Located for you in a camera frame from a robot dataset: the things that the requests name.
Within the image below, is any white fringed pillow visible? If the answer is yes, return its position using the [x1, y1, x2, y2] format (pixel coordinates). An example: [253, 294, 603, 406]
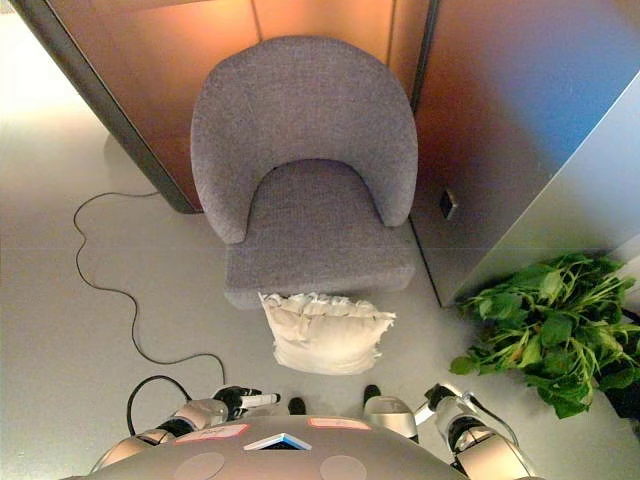
[257, 291, 397, 377]

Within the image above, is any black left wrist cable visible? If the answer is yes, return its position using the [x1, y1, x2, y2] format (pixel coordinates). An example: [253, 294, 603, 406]
[125, 374, 194, 442]

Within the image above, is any grey robot torso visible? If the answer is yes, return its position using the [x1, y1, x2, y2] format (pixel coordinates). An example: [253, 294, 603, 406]
[59, 414, 501, 480]

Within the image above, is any green leafy plant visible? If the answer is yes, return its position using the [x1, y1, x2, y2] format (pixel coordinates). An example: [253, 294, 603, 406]
[449, 252, 640, 420]

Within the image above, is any grey fabric armchair sofa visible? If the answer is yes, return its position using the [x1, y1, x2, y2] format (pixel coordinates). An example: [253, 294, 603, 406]
[189, 34, 420, 312]

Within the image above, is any silver right robot leg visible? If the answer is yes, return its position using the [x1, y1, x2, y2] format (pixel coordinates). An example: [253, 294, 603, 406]
[361, 383, 420, 445]

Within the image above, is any pink-bordered white label sticker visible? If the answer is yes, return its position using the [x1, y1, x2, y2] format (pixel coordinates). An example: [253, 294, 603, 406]
[306, 416, 373, 432]
[174, 422, 250, 446]

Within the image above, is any dark square wall socket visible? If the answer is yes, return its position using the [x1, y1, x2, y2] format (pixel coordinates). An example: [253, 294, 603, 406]
[439, 188, 459, 220]

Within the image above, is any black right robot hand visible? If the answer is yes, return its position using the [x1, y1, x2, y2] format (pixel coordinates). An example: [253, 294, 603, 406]
[414, 382, 464, 426]

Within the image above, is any thin black floor cable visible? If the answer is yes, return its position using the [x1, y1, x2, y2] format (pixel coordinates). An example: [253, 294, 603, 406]
[72, 189, 227, 387]

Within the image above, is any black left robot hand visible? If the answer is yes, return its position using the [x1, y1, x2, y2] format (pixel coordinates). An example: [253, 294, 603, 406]
[213, 385, 283, 419]

